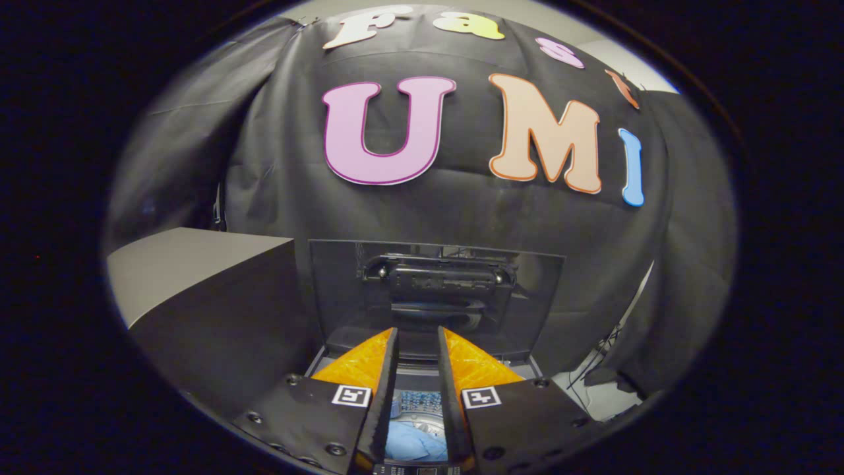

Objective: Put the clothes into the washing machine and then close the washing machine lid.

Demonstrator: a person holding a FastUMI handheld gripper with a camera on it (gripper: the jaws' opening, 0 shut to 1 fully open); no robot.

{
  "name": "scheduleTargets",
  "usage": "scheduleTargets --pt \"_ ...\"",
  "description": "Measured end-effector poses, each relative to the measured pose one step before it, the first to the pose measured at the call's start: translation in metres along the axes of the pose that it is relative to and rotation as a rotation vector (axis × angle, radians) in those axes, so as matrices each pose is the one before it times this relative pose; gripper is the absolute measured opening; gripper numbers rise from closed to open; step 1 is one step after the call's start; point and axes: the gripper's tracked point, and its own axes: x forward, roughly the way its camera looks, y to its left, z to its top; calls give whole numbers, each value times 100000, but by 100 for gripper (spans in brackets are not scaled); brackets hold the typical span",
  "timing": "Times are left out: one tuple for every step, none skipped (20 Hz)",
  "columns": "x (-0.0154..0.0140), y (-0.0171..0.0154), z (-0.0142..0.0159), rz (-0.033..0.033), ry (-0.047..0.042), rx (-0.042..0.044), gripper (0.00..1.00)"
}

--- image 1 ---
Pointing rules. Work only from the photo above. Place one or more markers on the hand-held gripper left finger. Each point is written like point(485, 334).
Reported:
point(386, 409)

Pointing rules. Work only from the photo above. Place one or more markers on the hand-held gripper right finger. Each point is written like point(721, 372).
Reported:
point(452, 409)

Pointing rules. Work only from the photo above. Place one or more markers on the light blue cloth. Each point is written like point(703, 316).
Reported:
point(412, 442)

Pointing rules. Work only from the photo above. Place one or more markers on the grey washing machine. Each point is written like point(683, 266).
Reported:
point(419, 377)

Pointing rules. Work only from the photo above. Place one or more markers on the dark washing machine lid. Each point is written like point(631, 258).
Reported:
point(343, 297)

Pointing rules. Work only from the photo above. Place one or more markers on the black light stand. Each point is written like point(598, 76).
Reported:
point(612, 338)

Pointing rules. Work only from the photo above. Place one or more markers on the black backdrop cloth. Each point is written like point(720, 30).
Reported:
point(461, 204)

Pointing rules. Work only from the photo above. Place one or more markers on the beige cabinet with dark sides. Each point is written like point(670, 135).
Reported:
point(198, 264)

